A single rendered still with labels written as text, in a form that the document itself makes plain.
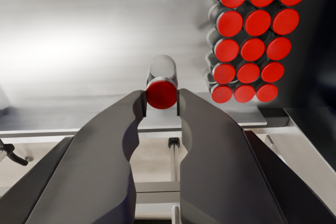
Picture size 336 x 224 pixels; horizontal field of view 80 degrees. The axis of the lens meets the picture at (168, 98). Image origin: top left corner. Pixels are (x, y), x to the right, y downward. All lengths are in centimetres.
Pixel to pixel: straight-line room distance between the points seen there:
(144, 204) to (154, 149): 59
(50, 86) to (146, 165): 151
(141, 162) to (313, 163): 153
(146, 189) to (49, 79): 93
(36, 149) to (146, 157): 84
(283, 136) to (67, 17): 29
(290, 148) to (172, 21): 21
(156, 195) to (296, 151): 90
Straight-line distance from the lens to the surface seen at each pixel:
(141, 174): 184
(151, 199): 111
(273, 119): 29
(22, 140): 37
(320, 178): 27
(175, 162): 125
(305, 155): 28
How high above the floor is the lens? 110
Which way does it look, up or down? 58 degrees down
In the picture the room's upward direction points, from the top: 180 degrees clockwise
